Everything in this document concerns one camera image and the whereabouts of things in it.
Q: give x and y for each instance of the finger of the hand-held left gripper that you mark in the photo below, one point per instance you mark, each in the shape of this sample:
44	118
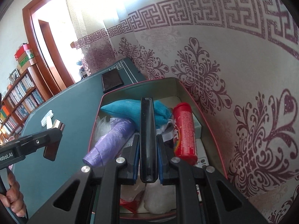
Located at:
42	141

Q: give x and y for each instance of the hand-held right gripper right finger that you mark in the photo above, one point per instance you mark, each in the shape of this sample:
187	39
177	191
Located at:
160	161

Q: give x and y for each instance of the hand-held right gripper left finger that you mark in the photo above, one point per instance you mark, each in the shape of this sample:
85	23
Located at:
136	161

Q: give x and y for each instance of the dark brown small bottle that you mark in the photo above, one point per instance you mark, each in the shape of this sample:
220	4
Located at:
51	151

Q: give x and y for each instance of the black comb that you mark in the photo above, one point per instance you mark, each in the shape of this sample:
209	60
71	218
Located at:
148	144

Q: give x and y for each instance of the purple garbage bag roll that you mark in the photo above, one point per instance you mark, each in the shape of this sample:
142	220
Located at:
109	142

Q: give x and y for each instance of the red candy tube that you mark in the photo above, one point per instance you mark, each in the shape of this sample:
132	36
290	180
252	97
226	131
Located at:
184	133

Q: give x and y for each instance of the clear plastic bag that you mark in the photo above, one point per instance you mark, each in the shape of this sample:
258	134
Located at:
102	124

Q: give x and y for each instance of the pale green small box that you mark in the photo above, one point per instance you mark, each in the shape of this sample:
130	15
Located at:
198	128

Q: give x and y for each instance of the red rectangular box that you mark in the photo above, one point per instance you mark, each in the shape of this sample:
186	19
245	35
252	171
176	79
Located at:
210	144

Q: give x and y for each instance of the green desktop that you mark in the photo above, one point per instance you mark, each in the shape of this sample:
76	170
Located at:
74	102

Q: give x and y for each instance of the person's left hand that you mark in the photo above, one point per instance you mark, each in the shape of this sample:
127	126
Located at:
15	198

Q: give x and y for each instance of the white tube with blue print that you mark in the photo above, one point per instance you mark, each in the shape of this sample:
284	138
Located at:
48	119

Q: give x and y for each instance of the white crumpled plastic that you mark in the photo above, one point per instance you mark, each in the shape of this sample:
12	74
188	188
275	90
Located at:
158	200

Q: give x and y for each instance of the white remote control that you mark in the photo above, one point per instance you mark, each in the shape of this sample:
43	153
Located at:
202	154

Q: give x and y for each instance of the red packet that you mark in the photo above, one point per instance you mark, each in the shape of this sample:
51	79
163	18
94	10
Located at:
130	203

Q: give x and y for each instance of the wooden bookshelf with books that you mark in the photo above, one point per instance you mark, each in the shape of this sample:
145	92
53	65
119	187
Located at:
21	98

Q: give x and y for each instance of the beige cardboard box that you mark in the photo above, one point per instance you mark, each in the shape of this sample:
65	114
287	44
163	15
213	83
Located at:
28	66

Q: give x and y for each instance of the black smartphone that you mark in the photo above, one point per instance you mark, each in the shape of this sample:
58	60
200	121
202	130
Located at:
112	81

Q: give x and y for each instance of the green cardboard box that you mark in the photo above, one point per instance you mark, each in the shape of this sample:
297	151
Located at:
26	59

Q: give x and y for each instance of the wooden door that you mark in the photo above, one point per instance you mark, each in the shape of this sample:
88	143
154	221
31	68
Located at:
53	51

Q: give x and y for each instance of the red cardboard box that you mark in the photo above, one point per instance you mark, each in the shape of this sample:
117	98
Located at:
22	51

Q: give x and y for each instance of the wooden door frame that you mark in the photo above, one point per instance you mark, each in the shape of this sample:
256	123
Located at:
30	28

